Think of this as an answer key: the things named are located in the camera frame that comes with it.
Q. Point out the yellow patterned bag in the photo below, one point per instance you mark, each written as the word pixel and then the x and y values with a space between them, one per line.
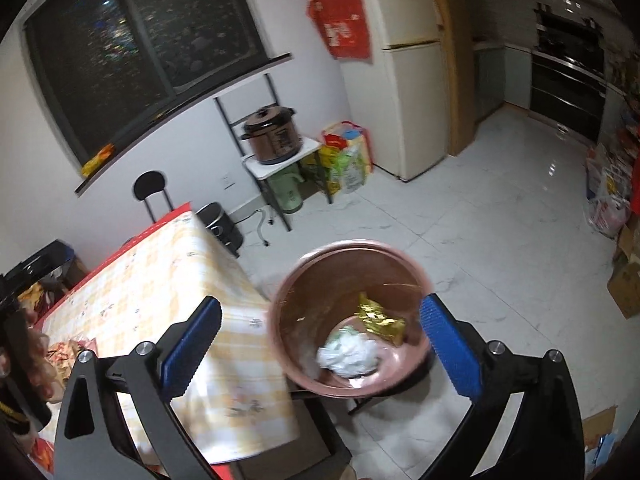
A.
pixel 37 297

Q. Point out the gold foil wrapper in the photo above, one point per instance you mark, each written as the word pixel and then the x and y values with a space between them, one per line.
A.
pixel 377 320

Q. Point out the brown electric pressure cooker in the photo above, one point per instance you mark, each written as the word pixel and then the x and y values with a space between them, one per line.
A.
pixel 272 140

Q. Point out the person's left hand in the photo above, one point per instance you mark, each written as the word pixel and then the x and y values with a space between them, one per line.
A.
pixel 42 360

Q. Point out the pink round plastic bin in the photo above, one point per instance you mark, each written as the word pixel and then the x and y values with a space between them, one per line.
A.
pixel 320 290

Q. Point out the wooden side panel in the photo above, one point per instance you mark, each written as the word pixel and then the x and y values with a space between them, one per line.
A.
pixel 462 85

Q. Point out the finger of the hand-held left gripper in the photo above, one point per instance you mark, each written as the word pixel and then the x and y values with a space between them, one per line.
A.
pixel 47 257

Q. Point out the red wall calendar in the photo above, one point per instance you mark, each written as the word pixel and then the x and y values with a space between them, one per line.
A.
pixel 342 20

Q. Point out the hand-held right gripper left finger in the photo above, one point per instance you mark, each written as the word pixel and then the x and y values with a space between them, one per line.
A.
pixel 192 345

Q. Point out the dark window sill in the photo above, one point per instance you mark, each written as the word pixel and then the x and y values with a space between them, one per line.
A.
pixel 272 61

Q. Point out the black round-back chair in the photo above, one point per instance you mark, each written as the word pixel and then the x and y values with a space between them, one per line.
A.
pixel 149 184

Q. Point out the built-in black oven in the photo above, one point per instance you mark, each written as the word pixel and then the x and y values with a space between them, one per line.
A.
pixel 565 85

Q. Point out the dark window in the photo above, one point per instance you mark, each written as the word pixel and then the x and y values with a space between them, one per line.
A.
pixel 100 60

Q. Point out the cluttered goods shelf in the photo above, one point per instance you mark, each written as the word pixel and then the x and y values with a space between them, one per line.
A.
pixel 630 130

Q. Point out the grey kitchen cabinet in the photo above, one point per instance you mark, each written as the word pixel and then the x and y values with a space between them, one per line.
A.
pixel 515 75

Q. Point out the crumpled white paper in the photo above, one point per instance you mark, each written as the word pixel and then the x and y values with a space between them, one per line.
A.
pixel 350 355

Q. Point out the yellow snack packet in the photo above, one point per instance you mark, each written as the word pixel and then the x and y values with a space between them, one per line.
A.
pixel 98 159

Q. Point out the flat cardboard piece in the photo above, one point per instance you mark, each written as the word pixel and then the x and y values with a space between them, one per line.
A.
pixel 597 430

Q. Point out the cream refrigerator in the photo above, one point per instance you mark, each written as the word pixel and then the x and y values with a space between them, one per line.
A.
pixel 400 85

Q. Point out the black floor appliance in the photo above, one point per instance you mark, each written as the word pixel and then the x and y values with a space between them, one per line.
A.
pixel 217 225

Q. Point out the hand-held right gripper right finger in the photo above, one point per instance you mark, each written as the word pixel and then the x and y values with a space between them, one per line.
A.
pixel 450 355

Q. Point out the green kettle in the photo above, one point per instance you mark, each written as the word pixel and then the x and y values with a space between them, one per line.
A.
pixel 286 190

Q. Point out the brown cardboard box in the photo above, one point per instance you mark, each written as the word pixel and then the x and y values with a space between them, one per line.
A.
pixel 625 280

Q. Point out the white plastic bags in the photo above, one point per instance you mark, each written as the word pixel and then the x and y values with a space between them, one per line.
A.
pixel 607 210

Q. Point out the colourful shopping bag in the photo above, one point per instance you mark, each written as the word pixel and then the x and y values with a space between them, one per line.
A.
pixel 345 165

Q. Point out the yellow checked floral tablecloth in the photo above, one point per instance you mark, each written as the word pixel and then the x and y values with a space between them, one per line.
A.
pixel 165 270

